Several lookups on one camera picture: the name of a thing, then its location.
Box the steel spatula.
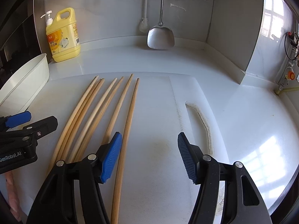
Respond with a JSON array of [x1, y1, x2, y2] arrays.
[[147, 0, 175, 50]]

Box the wooden chopstick five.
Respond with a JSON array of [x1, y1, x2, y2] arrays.
[[67, 78, 117, 163]]

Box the white long-handled brush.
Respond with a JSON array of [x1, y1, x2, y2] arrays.
[[138, 0, 149, 33]]

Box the wooden chopstick four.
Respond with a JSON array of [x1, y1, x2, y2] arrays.
[[56, 78, 104, 161]]

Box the wooden chopstick two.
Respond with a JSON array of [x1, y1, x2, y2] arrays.
[[47, 75, 99, 174]]

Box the wooden chopstick three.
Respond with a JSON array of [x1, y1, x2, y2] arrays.
[[51, 76, 105, 165]]

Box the wooden chopstick seven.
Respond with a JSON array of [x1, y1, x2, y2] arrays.
[[101, 73, 134, 145]]

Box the red emergency stop button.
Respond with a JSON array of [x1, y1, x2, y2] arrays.
[[285, 67, 295, 80]]

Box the wooden chopstick eight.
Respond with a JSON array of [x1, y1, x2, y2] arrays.
[[110, 78, 140, 224]]

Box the yellow dish soap bottle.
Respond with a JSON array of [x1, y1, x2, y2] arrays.
[[42, 7, 81, 62]]

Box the wooden chopstick six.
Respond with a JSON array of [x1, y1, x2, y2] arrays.
[[73, 76, 124, 162]]

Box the white round basin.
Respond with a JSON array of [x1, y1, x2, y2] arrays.
[[0, 53, 50, 116]]

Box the white cutting board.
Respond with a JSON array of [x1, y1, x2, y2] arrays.
[[14, 73, 229, 223]]

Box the person's left hand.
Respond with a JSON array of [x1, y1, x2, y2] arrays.
[[4, 171, 21, 222]]

